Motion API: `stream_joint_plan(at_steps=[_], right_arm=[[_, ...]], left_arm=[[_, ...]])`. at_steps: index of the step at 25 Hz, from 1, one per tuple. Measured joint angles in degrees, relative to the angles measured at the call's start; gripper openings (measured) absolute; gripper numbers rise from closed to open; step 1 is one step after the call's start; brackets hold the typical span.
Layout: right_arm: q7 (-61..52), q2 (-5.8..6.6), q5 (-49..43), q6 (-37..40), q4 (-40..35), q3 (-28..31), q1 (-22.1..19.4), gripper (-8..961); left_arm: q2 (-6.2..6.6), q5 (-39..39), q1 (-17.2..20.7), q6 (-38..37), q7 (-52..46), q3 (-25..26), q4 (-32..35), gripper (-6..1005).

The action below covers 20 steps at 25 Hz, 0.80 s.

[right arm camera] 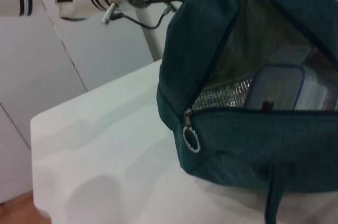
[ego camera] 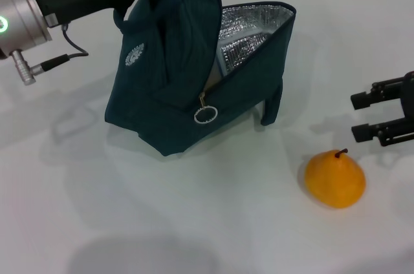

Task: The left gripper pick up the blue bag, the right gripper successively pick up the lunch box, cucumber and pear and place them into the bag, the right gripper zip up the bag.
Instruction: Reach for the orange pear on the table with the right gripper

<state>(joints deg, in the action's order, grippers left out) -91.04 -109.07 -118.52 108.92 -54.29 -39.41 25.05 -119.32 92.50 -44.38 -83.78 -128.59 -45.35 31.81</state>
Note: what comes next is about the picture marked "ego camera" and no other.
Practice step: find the dark teal fabric lunch bag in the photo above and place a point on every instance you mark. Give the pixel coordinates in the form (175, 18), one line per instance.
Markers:
(161, 93)

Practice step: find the orange pear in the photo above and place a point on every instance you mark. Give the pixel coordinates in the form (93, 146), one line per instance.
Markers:
(333, 180)

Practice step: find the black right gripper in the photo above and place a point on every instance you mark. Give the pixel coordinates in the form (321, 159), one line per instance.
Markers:
(409, 96)

